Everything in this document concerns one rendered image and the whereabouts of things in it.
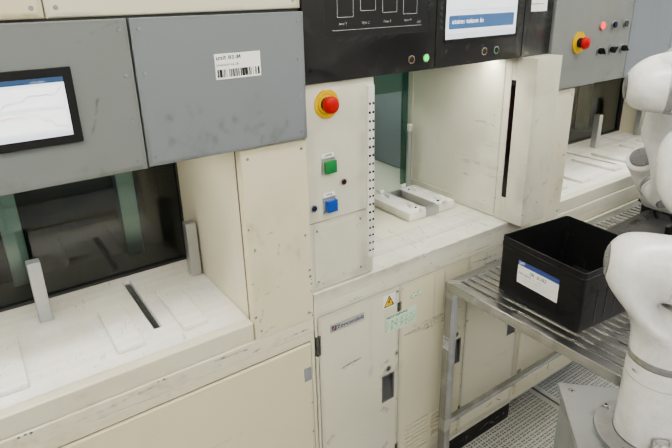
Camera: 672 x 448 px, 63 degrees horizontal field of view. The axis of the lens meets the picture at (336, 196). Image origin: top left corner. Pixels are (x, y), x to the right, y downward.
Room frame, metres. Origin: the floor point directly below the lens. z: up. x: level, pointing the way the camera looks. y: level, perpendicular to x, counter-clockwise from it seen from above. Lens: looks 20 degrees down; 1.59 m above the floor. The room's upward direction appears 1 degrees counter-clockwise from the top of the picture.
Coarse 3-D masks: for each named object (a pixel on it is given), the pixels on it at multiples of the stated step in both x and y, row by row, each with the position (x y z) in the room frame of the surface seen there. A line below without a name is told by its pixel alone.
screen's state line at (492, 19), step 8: (456, 16) 1.48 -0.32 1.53; (464, 16) 1.50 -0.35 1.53; (472, 16) 1.52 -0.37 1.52; (480, 16) 1.54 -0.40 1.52; (488, 16) 1.55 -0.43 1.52; (496, 16) 1.57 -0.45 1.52; (504, 16) 1.59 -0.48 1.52; (512, 16) 1.61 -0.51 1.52; (456, 24) 1.48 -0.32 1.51; (464, 24) 1.50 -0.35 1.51; (472, 24) 1.52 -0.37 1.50; (480, 24) 1.54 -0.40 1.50; (488, 24) 1.55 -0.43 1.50; (496, 24) 1.57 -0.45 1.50; (504, 24) 1.59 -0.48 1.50; (512, 24) 1.61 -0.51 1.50
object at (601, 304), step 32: (544, 224) 1.50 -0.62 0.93; (576, 224) 1.51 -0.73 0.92; (512, 256) 1.38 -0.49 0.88; (544, 256) 1.29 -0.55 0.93; (576, 256) 1.50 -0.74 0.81; (512, 288) 1.37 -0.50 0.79; (544, 288) 1.27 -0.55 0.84; (576, 288) 1.19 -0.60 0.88; (608, 288) 1.23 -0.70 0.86; (576, 320) 1.18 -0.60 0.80
